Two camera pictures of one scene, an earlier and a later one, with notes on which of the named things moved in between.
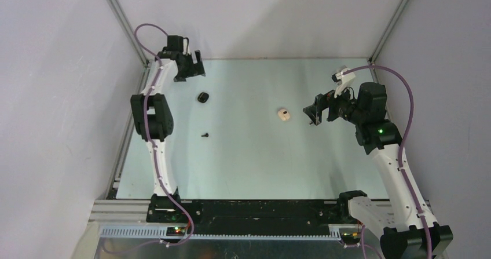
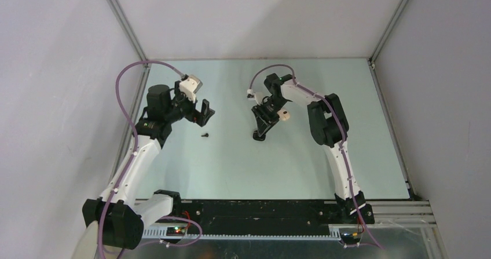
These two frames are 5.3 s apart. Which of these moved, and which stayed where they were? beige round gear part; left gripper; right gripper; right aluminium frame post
Moved: right gripper; left gripper
Stayed: beige round gear part; right aluminium frame post
